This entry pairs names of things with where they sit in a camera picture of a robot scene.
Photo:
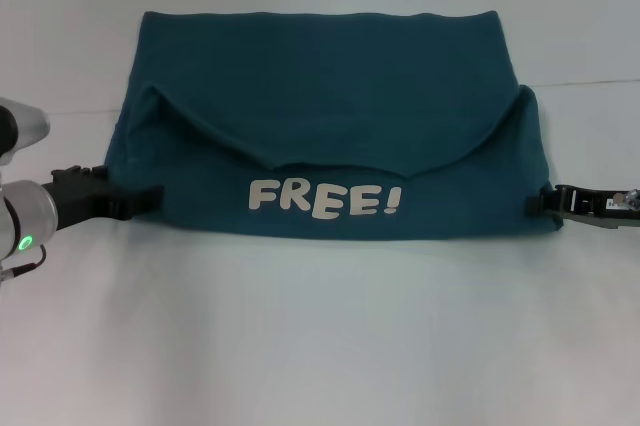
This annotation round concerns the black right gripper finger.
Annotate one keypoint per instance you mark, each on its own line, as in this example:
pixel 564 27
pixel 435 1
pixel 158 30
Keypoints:
pixel 545 203

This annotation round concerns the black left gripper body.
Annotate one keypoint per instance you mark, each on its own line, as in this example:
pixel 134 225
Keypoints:
pixel 80 201

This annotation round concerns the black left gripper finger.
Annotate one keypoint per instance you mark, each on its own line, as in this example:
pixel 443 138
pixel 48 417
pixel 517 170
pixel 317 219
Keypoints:
pixel 142 198
pixel 80 173

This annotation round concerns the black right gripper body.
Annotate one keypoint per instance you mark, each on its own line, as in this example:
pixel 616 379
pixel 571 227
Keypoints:
pixel 605 208

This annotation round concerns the blue shirt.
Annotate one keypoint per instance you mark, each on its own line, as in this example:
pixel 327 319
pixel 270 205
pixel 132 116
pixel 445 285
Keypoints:
pixel 325 121

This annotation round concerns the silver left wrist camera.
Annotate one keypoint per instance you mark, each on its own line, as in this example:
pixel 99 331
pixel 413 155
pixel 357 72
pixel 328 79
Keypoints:
pixel 22 128

